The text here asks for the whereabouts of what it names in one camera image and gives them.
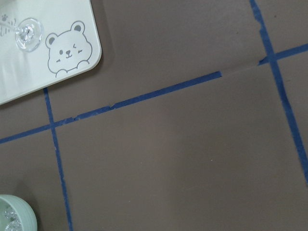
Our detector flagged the green bowl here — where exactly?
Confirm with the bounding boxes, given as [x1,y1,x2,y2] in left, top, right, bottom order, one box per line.
[0,194,38,231]

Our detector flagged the ice cubes in green bowl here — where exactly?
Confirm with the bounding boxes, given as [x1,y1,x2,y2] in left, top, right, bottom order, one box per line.
[0,206,22,231]

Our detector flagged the cream bear tray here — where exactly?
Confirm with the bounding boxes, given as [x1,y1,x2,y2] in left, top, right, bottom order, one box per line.
[0,0,102,104]

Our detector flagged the clear wine glass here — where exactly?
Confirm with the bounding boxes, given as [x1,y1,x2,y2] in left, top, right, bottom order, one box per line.
[0,18,43,52]

